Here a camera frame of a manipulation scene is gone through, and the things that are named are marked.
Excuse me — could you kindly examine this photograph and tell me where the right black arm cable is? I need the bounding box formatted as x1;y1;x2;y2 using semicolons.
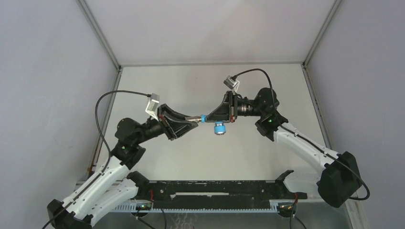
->
233;68;371;202

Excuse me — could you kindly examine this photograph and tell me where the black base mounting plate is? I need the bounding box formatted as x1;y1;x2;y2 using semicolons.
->
127;170;308;208

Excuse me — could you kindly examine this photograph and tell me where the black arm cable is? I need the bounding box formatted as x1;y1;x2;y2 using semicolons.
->
41;90;152;229
233;68;371;202

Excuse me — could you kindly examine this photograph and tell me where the small metal pipe fitting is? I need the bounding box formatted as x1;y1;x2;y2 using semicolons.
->
185;116;202;123

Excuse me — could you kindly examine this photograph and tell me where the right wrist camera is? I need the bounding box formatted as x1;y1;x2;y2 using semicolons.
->
224;75;240;94

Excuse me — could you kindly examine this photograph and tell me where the white slotted cable duct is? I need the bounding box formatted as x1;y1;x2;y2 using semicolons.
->
110;202;279;213

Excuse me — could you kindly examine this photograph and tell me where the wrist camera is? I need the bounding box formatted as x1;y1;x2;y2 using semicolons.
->
145;94;160;120
224;75;240;94

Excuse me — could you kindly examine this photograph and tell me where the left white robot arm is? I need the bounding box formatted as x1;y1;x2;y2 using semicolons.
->
47;104;198;229

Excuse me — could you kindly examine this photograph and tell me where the blue plastic water faucet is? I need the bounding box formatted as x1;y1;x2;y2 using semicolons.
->
201;114;226;135

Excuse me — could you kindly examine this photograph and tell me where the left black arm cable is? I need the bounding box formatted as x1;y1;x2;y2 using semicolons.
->
41;90;152;229

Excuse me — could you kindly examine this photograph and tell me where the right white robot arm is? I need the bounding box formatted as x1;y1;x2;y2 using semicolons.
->
202;87;363;208

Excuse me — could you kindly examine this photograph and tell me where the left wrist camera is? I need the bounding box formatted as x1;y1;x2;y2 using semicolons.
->
145;94;160;120

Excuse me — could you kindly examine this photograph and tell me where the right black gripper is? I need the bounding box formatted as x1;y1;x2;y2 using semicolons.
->
204;92;264;125

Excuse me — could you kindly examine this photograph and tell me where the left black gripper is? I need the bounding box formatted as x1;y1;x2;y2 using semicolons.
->
136;104;199;145

